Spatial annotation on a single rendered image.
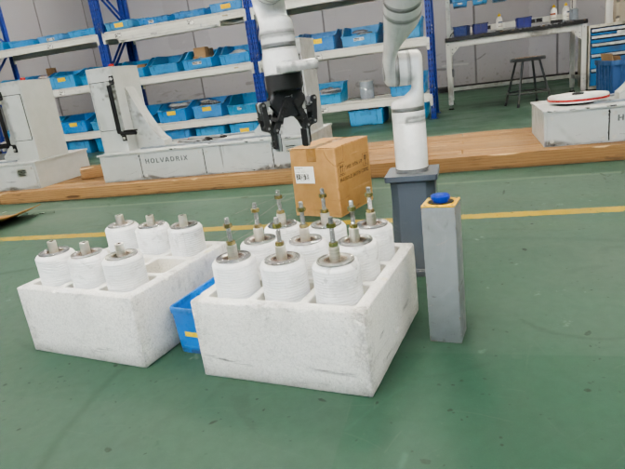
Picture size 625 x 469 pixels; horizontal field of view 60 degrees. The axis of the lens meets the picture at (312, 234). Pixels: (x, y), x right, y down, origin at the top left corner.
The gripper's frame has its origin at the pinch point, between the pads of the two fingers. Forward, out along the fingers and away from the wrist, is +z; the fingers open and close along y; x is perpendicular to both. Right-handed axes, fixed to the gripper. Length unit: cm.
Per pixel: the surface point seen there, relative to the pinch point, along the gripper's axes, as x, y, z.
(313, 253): 4.5, 1.1, 23.8
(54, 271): -45, 47, 26
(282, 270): 10.4, 12.4, 22.7
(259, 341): 7.4, 18.5, 37.2
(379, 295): 21.6, -2.4, 30.0
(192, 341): -17, 25, 44
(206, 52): -494, -196, -49
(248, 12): -431, -224, -80
